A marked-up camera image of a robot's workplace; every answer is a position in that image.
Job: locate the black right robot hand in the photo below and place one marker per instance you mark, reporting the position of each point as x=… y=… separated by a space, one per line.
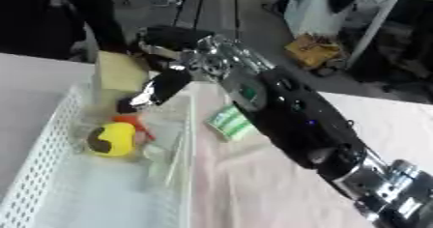
x=169 y=83

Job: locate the silver and black right robot arm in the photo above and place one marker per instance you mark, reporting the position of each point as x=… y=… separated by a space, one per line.
x=304 y=125

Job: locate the green and white small box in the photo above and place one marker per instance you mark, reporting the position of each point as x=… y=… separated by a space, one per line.
x=230 y=124

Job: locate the orange toy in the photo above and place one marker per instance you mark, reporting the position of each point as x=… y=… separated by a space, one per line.
x=135 y=122

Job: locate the tan block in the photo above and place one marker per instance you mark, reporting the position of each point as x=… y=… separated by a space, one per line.
x=118 y=72

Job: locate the yellow and brown soft toy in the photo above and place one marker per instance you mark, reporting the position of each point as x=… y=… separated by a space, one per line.
x=115 y=140

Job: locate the black tripod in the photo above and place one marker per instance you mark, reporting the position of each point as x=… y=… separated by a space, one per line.
x=198 y=3

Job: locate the yellow bag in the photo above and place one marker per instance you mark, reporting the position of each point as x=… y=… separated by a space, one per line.
x=311 y=50

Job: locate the person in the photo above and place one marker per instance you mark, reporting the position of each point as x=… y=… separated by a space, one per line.
x=39 y=16

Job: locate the white perforated basket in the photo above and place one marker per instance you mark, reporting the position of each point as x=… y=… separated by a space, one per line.
x=39 y=161

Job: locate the white plastic bag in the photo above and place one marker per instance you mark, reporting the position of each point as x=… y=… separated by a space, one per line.
x=313 y=13

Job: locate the white table frame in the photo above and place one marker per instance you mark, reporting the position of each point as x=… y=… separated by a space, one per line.
x=375 y=22

